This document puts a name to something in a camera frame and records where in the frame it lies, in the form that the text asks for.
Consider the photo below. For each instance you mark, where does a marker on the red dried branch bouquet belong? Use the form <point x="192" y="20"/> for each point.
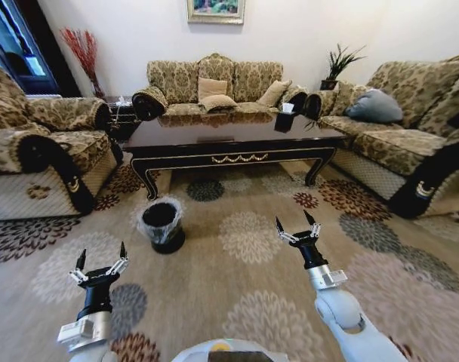
<point x="84" y="56"/>

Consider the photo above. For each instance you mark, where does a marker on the white robot front shell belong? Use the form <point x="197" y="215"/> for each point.
<point x="229" y="352"/>

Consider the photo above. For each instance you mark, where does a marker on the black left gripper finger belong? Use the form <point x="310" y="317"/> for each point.
<point x="120" y="261"/>
<point x="77" y="270"/>

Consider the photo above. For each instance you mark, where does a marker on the grey blue cushion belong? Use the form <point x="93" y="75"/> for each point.
<point x="376" y="107"/>

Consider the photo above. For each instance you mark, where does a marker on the framed landscape painting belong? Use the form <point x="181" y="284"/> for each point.
<point x="216" y="10"/>

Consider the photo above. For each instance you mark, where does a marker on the floral armchair with black arms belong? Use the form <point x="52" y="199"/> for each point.
<point x="44" y="143"/>

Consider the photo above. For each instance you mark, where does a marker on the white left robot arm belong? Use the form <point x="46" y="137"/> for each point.
<point x="87" y="334"/>

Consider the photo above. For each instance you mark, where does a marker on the dark framed window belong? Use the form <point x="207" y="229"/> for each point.
<point x="18" y="49"/>

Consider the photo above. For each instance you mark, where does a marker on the floral three-seat sofa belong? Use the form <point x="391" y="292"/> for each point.
<point x="214" y="86"/>

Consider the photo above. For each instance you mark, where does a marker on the patterned floral carpet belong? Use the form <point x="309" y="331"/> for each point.
<point x="229" y="271"/>

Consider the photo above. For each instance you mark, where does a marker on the beige flat cushion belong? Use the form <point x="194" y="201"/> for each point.
<point x="217" y="103"/>

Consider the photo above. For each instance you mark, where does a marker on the black trash bin with liner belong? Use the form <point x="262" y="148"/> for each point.
<point x="161" y="224"/>

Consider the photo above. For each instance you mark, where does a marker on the floral sofa with grey cushion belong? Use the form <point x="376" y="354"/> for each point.
<point x="410" y="139"/>

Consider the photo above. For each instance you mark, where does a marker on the beige square cushion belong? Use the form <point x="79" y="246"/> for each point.
<point x="212" y="88"/>

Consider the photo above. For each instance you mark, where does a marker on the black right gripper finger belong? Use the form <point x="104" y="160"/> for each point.
<point x="312" y="225"/>
<point x="283" y="233"/>

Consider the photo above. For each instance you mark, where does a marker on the dark side table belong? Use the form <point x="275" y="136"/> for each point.
<point x="121" y="115"/>

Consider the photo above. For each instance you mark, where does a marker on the beige tilted cushion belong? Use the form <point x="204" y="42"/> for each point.
<point x="273" y="93"/>

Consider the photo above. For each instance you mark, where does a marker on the green potted plant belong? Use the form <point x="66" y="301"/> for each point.
<point x="339" y="64"/>

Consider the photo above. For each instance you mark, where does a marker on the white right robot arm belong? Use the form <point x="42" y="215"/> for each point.
<point x="346" y="313"/>

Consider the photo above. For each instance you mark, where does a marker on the dark wooden coffee table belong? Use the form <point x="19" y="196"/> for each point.
<point x="235" y="143"/>

